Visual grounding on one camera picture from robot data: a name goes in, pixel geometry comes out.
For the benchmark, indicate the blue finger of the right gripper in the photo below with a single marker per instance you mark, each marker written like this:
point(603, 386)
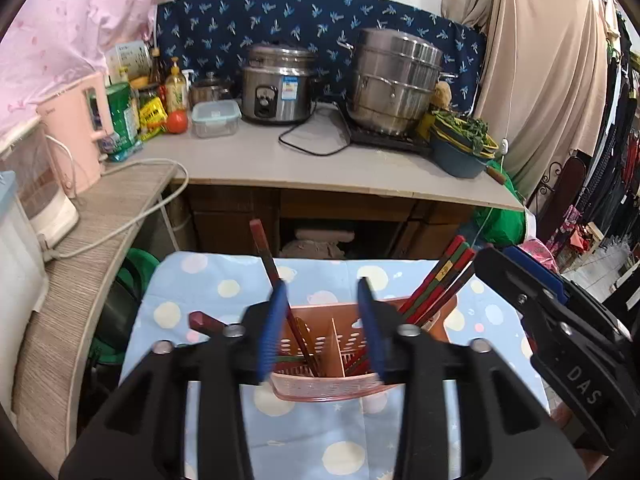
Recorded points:
point(549, 279)

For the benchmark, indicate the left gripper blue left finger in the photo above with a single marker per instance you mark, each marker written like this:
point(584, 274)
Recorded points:
point(269, 339)

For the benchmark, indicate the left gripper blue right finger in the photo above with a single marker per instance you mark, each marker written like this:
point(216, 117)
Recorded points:
point(372, 315)

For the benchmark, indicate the dark maroon chopstick group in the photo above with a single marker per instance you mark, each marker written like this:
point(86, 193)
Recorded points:
point(262, 246)

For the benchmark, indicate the red chopstick group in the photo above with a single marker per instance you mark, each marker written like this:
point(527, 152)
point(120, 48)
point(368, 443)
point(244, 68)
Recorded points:
point(466, 257)

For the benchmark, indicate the green chopstick group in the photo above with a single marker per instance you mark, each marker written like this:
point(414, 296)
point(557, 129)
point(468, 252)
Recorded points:
point(454, 260)

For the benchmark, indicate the pink floral cloth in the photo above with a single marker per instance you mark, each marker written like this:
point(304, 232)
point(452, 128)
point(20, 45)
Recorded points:
point(540, 252)

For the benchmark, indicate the pink perforated utensil basket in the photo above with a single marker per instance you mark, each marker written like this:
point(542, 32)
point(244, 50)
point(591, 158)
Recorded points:
point(334, 337)

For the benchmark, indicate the green plastic bag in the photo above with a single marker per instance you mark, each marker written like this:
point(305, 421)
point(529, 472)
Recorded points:
point(500, 227)

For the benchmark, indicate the light blue patterned tablecloth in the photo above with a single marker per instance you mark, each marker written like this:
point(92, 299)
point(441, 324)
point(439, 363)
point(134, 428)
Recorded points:
point(349, 439)

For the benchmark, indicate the wooden counter shelf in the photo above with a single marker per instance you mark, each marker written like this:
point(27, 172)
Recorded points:
point(402, 206)

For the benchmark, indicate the blue basin with vegetables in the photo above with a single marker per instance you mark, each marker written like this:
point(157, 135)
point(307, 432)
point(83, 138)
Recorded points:
point(461, 144)

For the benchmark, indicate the beige curtain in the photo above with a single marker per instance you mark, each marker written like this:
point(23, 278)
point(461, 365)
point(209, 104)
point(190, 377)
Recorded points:
point(543, 84)

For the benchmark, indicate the black induction cooker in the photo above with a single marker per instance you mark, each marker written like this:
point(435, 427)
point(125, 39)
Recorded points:
point(358, 135)

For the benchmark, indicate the clear food container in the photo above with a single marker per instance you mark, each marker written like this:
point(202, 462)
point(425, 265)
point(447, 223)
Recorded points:
point(215, 118)

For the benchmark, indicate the red tomato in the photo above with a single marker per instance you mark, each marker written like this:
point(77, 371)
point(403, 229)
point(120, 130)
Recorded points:
point(177, 122)

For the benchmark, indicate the yellow snack packet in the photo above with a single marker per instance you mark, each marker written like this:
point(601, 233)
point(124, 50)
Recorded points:
point(152, 118)

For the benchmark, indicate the silver rice cooker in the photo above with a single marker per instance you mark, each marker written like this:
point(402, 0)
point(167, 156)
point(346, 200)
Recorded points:
point(278, 84)

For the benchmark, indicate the yellow oil bottle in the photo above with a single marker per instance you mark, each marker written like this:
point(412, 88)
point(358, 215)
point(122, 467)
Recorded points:
point(175, 88)

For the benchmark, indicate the white dish drainer bin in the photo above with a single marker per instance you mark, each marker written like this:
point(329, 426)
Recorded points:
point(23, 281)

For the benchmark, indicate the stainless steel steamer pot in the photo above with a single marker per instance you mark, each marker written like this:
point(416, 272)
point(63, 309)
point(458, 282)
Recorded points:
point(393, 79)

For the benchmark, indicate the pink electric kettle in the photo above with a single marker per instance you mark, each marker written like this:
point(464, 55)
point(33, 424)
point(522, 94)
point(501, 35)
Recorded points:
point(78, 118)

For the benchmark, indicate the navy patterned cloth backdrop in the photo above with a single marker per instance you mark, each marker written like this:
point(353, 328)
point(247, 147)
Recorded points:
point(214, 36)

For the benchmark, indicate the pink dotted curtain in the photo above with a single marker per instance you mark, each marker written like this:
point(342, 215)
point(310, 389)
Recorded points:
point(52, 43)

